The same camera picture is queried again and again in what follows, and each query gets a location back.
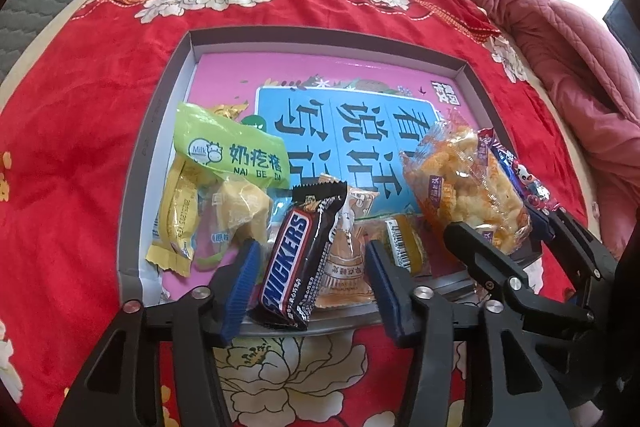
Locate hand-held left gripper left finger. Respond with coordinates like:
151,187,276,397
55,239,263,427

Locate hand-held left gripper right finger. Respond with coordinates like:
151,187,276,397
364,241,573,427

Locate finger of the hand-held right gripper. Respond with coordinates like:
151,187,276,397
530,207,621,284
444,221,597,325

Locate red cartoon cookie packet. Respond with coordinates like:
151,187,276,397
475,127,563,218

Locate orange biscuit packet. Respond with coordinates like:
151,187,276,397
312,174,381,310

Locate brown chocolate bar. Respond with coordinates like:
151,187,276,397
257,182,348,332

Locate orange puffed snack bag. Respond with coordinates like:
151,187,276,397
402,119,533,255

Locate yellow wafer bar packet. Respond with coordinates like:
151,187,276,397
145,104,251,278

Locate green label snack packet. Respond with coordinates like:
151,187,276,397
172,102,292,273

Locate grey cardboard box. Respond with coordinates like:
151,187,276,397
116,27,538,338

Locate pink quilt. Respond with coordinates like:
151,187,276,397
435,0,640,253

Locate pink book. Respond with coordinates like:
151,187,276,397
142,52,501,308

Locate red floral blanket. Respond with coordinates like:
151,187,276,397
0,0,591,427

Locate dark screen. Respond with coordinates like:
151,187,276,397
602,0,626,32

